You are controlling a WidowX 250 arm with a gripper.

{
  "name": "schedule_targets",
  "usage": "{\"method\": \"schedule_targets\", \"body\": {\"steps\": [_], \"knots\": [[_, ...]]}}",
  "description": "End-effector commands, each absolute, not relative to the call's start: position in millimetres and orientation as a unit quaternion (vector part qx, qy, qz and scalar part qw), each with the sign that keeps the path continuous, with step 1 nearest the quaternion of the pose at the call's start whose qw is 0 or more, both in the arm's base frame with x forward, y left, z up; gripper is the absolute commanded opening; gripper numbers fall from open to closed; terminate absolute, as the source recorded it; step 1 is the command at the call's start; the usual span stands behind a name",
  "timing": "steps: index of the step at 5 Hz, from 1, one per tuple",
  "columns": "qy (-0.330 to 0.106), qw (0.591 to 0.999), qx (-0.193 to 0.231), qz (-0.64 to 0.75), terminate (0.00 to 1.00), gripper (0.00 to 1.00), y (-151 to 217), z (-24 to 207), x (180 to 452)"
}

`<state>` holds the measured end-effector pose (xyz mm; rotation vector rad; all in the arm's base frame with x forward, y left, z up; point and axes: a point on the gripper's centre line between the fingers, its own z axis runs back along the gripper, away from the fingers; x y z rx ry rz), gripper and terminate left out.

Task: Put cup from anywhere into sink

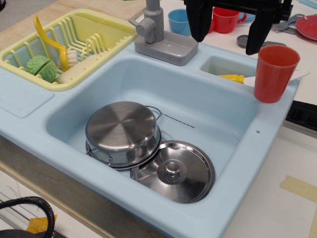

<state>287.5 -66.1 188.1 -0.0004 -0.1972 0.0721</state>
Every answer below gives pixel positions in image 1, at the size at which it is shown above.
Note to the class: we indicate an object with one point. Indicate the cream toy bottle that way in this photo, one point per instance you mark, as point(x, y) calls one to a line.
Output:
point(80, 70)

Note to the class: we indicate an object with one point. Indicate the black rail bracket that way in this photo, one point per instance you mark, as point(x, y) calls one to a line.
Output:
point(303, 114)

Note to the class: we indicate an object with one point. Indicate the light blue toy sink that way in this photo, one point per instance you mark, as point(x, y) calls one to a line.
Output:
point(221, 117)

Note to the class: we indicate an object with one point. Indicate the yellow white toy spatula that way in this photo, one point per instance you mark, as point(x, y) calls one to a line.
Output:
point(250, 81)

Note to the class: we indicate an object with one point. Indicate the yellow tape piece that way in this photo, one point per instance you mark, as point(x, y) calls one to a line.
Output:
point(38, 225)

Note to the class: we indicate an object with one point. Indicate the grey toy faucet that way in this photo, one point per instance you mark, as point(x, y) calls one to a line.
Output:
point(155, 42)

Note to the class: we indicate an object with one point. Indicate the orange plastic cup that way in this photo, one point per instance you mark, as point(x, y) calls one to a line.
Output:
point(275, 66)

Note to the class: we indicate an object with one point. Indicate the yellow dish brush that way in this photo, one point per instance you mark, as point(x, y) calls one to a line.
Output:
point(67, 58)

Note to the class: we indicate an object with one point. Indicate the green toy cabbage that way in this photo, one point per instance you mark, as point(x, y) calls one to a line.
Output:
point(43, 66)

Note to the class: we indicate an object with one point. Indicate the red plastic mug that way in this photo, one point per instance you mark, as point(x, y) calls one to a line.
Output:
point(224, 20)

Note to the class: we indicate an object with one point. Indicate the blue plastic cup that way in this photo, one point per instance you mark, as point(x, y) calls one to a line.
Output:
point(178, 22)

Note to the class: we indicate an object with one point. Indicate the grey plastic lid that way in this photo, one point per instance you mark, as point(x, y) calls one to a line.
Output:
point(242, 41)

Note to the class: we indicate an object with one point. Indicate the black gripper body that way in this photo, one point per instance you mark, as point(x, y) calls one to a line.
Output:
point(282, 8)

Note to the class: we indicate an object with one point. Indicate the yellow dish drying rack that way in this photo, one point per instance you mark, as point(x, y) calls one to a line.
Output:
point(83, 30)

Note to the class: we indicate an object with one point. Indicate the grey toy cutlery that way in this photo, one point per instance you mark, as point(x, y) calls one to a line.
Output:
point(284, 26)

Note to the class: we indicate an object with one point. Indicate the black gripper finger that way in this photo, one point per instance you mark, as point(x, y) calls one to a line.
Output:
point(199, 13)
point(259, 30)

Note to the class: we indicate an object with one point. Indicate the red plastic plate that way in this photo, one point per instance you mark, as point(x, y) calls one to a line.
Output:
point(307, 26)

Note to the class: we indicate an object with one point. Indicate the steel pot lid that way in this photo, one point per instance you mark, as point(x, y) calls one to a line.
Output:
point(178, 171)

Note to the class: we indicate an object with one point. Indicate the steel pot upside down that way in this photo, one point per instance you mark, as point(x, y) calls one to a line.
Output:
point(123, 135)

